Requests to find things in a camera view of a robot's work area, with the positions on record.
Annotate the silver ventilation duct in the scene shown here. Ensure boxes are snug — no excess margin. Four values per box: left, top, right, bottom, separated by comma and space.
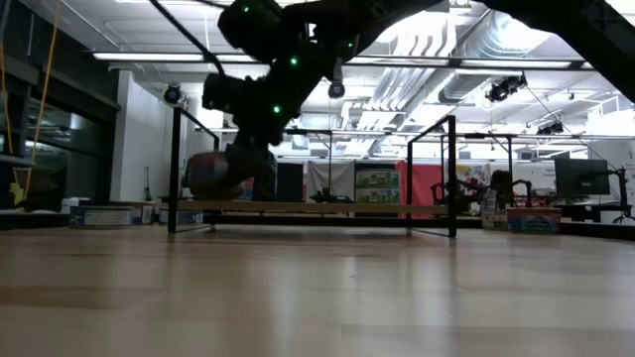
439, 9, 555, 104

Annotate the long ceiling light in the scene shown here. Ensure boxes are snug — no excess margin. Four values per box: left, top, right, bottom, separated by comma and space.
92, 51, 272, 64
346, 55, 635, 70

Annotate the colourful poster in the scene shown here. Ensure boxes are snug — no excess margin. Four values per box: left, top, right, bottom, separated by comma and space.
454, 163, 490, 188

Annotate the black ceiling camera rig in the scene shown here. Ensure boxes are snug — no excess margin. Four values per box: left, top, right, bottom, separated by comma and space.
535, 120, 567, 137
484, 72, 529, 104

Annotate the black background monitor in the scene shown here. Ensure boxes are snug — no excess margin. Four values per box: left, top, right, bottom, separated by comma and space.
554, 158, 611, 197

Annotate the black cabinet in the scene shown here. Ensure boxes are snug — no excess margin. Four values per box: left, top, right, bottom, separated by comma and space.
276, 162, 306, 203

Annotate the black background workstation frame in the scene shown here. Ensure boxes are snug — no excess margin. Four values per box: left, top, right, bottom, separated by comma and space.
285, 128, 518, 209

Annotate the black camera cable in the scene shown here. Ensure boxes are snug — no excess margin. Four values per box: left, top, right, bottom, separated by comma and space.
147, 0, 227, 76

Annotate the small white object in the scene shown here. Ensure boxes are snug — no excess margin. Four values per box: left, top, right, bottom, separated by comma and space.
60, 196, 93, 215

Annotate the white cloth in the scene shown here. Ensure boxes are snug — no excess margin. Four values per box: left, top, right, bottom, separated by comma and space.
306, 161, 357, 202

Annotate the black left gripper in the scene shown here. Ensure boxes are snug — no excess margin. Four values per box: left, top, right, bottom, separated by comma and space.
225, 111, 299, 202

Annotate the yellow cable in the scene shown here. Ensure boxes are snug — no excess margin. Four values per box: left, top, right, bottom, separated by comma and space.
0, 0, 62, 212

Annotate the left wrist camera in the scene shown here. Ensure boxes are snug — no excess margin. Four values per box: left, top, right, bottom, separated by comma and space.
201, 72, 249, 114

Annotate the red partition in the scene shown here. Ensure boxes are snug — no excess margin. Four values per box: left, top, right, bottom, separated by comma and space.
395, 159, 445, 219

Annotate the wooden shelf with black legs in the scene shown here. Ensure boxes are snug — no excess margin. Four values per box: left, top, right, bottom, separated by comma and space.
167, 106, 457, 238

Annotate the black ceiling dome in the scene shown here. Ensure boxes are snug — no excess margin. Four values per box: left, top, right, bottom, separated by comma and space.
326, 59, 347, 100
163, 83, 184, 106

